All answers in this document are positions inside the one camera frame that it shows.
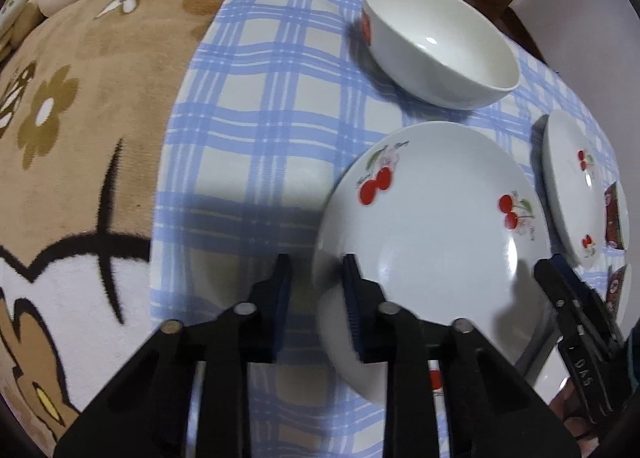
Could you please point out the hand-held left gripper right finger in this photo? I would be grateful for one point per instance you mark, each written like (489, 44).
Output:
(356, 308)

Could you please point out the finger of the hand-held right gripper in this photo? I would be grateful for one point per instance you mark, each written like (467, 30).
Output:
(597, 308)
(575, 353)

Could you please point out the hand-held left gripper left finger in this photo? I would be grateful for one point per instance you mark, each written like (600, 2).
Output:
(280, 308)

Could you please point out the white bowl red patterned outside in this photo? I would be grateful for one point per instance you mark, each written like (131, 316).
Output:
(616, 218)
(617, 288)

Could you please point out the large white cherry plate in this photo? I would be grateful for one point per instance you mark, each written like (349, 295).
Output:
(440, 238)

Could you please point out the large white bowl cherry print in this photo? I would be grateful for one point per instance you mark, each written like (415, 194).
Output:
(450, 37)

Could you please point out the person's right hand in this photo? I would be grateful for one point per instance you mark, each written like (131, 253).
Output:
(567, 405)

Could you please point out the small white cherry plate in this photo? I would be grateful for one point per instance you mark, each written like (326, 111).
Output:
(565, 177)

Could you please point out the blue plaid cloth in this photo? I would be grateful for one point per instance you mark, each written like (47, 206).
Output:
(260, 87)

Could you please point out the brown flower blanket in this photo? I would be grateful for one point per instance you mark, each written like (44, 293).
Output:
(100, 87)

